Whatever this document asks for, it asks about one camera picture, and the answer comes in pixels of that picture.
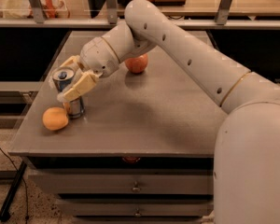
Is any red apple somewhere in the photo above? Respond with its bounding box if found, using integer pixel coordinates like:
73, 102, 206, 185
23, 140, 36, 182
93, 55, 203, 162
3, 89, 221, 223
124, 54, 148, 74

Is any drawer metal knob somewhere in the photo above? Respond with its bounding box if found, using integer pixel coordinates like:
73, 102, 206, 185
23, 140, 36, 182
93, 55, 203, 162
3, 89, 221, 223
133, 208, 142, 217
132, 181, 141, 193

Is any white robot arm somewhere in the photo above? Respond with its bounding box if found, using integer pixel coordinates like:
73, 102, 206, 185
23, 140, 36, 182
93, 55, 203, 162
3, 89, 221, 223
57, 0, 280, 224

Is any black floor cable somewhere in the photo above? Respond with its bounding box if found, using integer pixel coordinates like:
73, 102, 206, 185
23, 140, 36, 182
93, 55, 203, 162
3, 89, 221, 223
0, 133, 30, 224

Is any blue silver redbull can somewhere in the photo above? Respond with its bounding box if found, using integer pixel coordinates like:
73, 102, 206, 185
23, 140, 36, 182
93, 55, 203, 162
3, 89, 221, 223
51, 66, 85, 119

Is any orange white plastic bag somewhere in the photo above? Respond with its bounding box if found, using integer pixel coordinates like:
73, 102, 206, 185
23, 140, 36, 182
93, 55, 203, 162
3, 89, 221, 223
26, 0, 70, 19

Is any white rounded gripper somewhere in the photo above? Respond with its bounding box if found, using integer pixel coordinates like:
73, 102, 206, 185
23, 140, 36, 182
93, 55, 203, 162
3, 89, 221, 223
57, 37, 119, 103

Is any upper drawer metal knob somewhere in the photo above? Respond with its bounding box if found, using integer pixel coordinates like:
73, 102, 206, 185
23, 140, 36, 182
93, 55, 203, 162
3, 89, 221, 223
132, 181, 141, 193

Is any metal shelf rail frame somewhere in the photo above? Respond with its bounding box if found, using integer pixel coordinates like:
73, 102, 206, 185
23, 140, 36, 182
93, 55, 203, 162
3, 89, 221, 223
0, 0, 280, 30

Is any grey drawer cabinet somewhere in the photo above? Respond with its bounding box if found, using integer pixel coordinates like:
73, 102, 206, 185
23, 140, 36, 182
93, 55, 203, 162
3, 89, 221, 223
7, 30, 229, 224

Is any red object inside drawer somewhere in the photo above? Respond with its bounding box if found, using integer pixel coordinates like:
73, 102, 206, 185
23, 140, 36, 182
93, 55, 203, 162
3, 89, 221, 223
122, 156, 141, 164

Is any orange fruit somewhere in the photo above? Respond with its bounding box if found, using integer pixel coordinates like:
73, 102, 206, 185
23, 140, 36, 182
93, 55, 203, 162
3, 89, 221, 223
42, 107, 68, 131

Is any lower drawer metal knob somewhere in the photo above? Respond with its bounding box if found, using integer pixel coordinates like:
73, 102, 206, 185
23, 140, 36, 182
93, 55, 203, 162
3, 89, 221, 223
133, 208, 142, 217

